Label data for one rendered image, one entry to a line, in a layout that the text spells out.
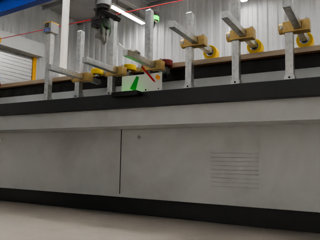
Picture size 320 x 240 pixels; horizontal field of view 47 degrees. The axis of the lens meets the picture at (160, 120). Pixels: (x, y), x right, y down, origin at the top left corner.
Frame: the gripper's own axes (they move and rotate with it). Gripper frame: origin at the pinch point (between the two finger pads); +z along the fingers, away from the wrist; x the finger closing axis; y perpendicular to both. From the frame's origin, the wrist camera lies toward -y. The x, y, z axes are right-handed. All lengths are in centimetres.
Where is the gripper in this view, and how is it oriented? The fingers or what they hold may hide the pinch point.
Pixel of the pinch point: (105, 42)
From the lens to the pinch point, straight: 207.7
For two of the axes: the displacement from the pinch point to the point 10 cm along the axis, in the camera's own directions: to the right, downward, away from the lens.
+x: -4.7, -1.0, -8.8
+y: -8.8, 0.3, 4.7
